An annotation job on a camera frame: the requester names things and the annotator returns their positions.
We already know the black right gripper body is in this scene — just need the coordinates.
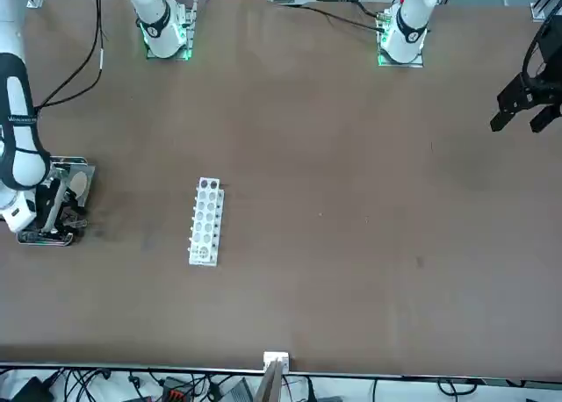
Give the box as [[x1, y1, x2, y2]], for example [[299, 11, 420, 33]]
[[33, 177, 68, 236]]

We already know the stainless steel tray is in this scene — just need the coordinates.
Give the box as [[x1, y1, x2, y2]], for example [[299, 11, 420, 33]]
[[16, 155, 97, 247]]

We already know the white test tube rack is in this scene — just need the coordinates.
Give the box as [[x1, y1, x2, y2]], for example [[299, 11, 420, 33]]
[[187, 176, 227, 268]]

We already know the black left arm base cable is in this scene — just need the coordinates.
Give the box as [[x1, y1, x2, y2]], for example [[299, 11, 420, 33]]
[[280, 2, 390, 33]]

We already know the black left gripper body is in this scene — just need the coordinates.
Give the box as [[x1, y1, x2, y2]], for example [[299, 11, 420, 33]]
[[526, 15, 562, 91]]

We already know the wire gauze with ceramic centre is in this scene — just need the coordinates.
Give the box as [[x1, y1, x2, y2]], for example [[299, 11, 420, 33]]
[[68, 168, 90, 197]]

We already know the aluminium camera post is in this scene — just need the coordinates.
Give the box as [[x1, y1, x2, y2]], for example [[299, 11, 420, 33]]
[[256, 351, 292, 402]]

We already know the black and orange adapter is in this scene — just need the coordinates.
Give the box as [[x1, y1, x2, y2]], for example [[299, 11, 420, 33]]
[[159, 376, 198, 402]]

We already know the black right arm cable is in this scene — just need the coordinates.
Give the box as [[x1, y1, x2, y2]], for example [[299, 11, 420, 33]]
[[32, 0, 105, 111]]

